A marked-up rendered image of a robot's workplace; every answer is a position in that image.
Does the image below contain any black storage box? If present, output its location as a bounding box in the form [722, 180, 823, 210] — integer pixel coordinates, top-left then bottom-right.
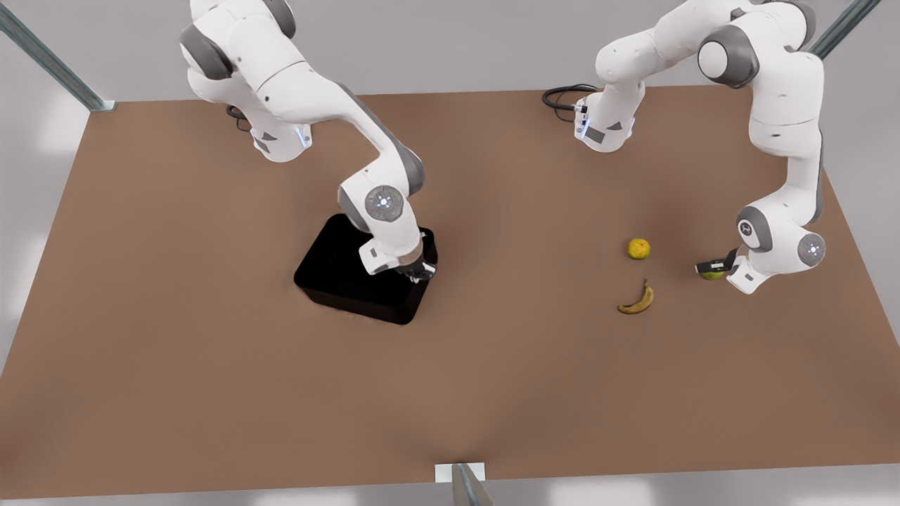
[293, 214, 438, 326]

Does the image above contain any silver frame post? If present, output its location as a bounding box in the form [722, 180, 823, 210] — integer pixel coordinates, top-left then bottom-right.
[0, 6, 117, 113]
[809, 0, 883, 60]
[435, 462, 494, 506]

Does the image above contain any brown spotted banana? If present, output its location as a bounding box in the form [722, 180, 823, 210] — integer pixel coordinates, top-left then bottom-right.
[617, 278, 655, 316]

